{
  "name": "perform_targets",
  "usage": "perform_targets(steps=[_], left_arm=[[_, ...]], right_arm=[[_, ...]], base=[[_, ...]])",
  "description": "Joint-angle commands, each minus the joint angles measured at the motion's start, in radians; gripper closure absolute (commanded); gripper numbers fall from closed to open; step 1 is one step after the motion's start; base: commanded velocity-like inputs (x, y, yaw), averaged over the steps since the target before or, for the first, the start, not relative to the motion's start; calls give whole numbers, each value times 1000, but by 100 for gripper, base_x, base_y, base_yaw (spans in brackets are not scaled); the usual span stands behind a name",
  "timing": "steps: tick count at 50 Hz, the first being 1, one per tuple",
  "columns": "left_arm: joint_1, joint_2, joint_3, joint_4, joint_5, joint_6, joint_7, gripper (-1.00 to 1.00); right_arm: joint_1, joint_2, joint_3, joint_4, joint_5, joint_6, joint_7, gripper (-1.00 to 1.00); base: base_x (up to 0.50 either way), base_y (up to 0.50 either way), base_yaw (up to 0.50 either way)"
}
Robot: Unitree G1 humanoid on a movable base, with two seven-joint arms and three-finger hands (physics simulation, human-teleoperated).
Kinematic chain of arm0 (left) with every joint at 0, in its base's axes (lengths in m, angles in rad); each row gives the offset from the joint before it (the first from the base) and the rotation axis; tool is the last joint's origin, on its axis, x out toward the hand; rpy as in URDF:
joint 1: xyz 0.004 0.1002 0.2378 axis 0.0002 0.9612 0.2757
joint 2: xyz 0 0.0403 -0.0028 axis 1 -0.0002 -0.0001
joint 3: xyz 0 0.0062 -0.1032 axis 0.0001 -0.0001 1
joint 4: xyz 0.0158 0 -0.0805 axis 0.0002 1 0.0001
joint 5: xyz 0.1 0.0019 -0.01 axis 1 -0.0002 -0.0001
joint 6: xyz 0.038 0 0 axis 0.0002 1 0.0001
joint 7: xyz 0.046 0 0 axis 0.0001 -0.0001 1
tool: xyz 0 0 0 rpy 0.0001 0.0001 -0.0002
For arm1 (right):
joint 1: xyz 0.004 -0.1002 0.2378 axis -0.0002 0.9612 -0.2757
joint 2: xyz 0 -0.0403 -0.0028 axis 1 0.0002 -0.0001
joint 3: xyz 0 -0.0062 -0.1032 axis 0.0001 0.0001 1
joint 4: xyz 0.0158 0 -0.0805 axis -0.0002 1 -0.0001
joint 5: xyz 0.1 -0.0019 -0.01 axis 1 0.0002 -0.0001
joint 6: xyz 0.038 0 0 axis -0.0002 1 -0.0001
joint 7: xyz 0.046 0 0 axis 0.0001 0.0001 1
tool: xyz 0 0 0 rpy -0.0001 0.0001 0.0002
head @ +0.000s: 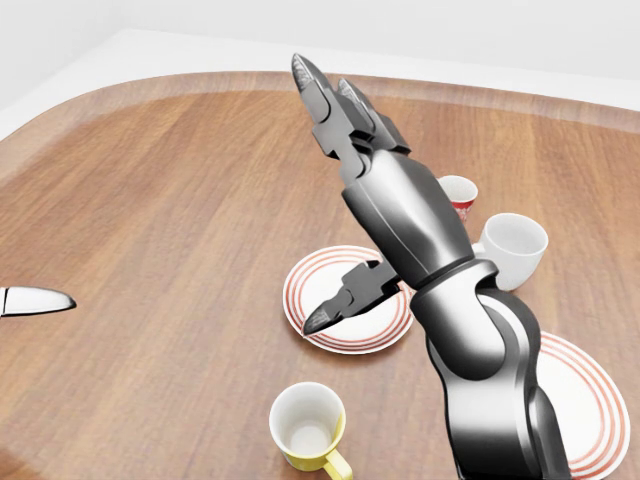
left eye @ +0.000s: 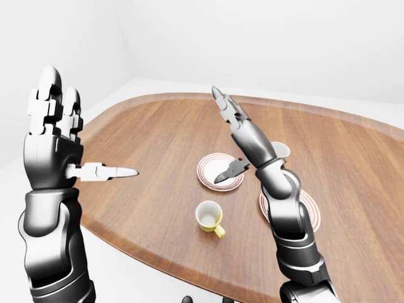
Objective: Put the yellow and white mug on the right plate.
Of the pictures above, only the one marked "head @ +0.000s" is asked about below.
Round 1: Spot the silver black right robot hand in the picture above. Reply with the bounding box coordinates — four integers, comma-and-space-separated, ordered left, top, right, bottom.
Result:
290, 52, 475, 336

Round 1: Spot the red and white patterned mug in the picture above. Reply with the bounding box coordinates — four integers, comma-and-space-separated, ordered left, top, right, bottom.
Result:
436, 174, 479, 223

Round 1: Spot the small red-ringed white plate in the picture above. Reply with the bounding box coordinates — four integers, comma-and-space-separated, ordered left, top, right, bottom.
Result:
282, 245, 416, 356

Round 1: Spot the plain white mug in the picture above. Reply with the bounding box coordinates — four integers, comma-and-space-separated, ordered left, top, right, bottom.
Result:
471, 212, 550, 292

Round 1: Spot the yellow and white mug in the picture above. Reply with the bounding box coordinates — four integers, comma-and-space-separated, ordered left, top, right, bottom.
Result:
268, 381, 354, 480

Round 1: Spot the large red-ringed white plate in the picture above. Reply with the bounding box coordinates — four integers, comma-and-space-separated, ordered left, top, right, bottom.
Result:
537, 331, 632, 480

